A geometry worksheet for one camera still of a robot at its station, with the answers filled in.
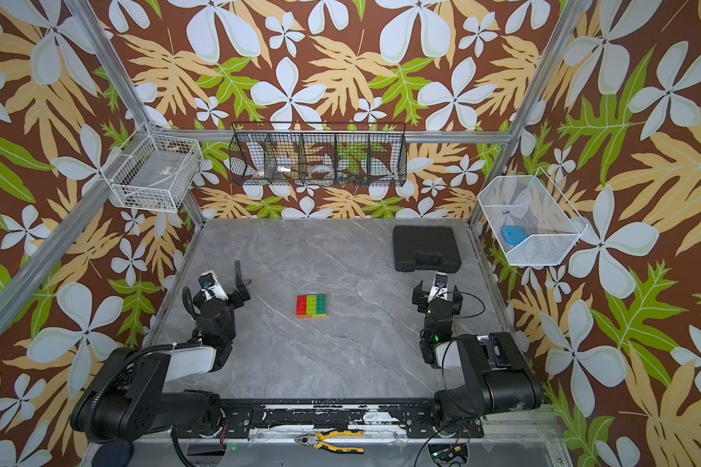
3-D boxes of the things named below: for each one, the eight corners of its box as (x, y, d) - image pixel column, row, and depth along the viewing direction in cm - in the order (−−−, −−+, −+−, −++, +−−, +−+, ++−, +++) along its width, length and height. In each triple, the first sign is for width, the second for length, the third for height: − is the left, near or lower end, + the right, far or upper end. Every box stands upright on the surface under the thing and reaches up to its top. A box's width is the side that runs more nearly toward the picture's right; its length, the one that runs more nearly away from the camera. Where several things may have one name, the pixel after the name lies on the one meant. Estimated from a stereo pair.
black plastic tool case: (395, 274, 106) (397, 264, 102) (390, 234, 119) (392, 224, 115) (459, 274, 107) (465, 265, 102) (448, 234, 119) (452, 224, 115)
